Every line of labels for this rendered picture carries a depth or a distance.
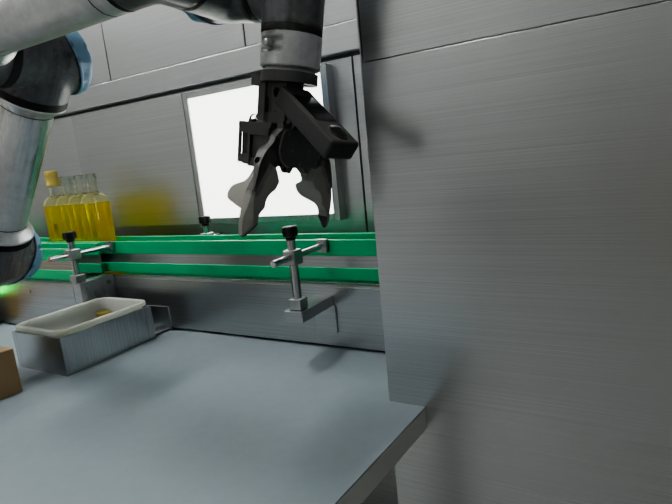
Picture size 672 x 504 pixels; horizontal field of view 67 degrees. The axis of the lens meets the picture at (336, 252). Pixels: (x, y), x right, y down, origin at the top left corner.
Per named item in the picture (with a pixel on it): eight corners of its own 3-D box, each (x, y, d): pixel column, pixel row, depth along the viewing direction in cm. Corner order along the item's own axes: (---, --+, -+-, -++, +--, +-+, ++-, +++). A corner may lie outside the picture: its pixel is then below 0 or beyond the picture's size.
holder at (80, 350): (173, 329, 123) (168, 298, 121) (67, 376, 99) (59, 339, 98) (127, 324, 131) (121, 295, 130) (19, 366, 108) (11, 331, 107)
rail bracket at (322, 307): (343, 329, 100) (331, 216, 96) (296, 362, 86) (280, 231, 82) (322, 327, 103) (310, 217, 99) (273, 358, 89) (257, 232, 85)
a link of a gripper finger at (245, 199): (218, 230, 64) (254, 170, 66) (249, 239, 60) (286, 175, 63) (202, 216, 61) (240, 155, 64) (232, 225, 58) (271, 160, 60)
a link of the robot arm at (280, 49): (335, 40, 62) (287, 26, 56) (332, 79, 63) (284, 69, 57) (292, 43, 67) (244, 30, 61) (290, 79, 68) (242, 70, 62)
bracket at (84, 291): (119, 300, 131) (114, 273, 129) (86, 311, 123) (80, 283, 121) (110, 299, 133) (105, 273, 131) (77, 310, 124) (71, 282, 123)
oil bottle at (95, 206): (122, 266, 141) (108, 190, 138) (104, 271, 137) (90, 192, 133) (109, 266, 144) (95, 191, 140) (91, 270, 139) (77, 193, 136)
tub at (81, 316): (156, 335, 118) (150, 299, 116) (66, 374, 99) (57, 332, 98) (108, 329, 127) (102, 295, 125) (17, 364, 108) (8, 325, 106)
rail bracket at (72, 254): (120, 271, 131) (112, 224, 129) (58, 289, 117) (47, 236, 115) (113, 271, 133) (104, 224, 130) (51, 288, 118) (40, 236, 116)
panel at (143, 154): (346, 218, 117) (332, 64, 111) (340, 220, 114) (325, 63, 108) (99, 226, 162) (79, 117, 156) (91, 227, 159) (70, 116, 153)
